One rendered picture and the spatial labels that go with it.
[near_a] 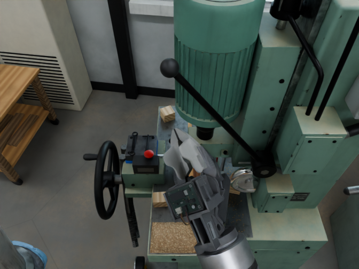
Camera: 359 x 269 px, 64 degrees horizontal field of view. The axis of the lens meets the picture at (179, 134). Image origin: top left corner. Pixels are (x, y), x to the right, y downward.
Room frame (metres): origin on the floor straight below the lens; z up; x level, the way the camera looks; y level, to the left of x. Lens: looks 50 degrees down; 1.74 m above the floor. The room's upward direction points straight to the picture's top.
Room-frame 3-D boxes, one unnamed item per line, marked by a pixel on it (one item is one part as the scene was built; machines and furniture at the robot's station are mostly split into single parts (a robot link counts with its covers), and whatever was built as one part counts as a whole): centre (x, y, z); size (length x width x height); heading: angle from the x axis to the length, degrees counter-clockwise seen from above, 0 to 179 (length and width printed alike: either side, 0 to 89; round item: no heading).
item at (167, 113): (0.80, 0.05, 0.92); 0.05 x 0.04 x 0.04; 116
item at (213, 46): (0.56, -0.08, 1.35); 0.18 x 0.18 x 0.31
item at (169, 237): (0.31, 0.01, 0.92); 0.14 x 0.09 x 0.04; 90
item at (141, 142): (0.56, 0.12, 0.99); 0.13 x 0.11 x 0.06; 0
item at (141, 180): (0.56, 0.12, 0.91); 0.15 x 0.14 x 0.09; 0
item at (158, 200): (0.43, 0.06, 0.92); 0.04 x 0.04 x 0.03; 5
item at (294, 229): (0.56, -0.20, 0.76); 0.57 x 0.45 x 0.09; 90
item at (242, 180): (0.44, -0.21, 1.02); 0.12 x 0.03 x 0.12; 90
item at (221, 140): (0.56, -0.10, 1.03); 0.14 x 0.07 x 0.09; 90
